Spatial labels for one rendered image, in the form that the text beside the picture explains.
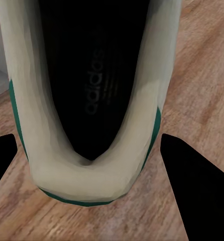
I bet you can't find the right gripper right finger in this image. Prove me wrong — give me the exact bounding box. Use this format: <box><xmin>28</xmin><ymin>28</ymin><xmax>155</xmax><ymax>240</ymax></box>
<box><xmin>160</xmin><ymin>134</ymin><xmax>224</xmax><ymax>241</ymax></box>

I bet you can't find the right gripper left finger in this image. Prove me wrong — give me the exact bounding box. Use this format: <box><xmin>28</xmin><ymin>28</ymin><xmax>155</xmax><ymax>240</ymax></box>
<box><xmin>0</xmin><ymin>134</ymin><xmax>18</xmax><ymax>180</ymax></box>

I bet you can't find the gym shoe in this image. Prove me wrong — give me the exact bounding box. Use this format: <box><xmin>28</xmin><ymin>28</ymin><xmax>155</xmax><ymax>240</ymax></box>
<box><xmin>0</xmin><ymin>0</ymin><xmax>182</xmax><ymax>207</ymax></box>

